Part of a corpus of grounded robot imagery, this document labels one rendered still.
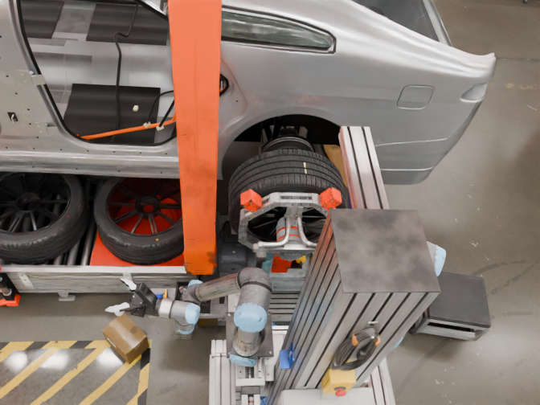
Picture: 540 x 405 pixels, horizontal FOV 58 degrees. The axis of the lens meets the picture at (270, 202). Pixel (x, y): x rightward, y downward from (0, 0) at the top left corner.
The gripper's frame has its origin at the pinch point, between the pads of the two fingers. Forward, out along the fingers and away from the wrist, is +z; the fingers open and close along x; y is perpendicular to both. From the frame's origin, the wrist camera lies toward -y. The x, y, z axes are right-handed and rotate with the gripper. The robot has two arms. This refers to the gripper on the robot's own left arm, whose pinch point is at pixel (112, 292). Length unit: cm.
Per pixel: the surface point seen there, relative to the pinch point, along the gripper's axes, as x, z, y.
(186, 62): 41, -18, -84
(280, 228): 74, -60, 24
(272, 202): 72, -53, 3
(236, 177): 92, -31, 11
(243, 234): 72, -41, 33
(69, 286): 55, 60, 96
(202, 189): 51, -22, -16
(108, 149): 97, 43, 15
